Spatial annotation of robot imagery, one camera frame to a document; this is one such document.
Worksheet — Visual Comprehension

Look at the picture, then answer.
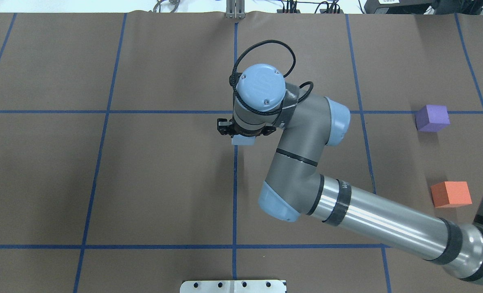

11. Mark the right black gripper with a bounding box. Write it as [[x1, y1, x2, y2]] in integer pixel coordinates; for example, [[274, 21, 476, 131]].
[[217, 118, 276, 137]]

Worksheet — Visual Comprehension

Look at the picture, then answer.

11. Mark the light blue foam block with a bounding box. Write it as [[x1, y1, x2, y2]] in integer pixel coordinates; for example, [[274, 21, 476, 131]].
[[231, 135, 256, 146]]

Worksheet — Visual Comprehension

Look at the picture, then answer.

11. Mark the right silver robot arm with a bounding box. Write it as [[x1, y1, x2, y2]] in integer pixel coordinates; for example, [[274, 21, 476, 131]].
[[217, 63, 483, 285]]

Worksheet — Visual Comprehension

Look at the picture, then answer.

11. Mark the purple foam block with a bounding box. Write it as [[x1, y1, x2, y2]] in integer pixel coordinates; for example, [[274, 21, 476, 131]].
[[415, 105, 451, 132]]

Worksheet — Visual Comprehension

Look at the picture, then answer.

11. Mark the orange foam block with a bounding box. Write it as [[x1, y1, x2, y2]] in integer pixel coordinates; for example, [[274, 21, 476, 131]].
[[430, 181, 472, 208]]

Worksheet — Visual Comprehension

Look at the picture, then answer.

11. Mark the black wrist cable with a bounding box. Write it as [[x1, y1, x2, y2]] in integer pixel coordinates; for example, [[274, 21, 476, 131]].
[[229, 39, 314, 116]]

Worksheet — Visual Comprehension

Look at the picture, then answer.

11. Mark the aluminium frame post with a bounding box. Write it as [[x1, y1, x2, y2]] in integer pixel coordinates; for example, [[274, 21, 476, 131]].
[[225, 0, 246, 19]]

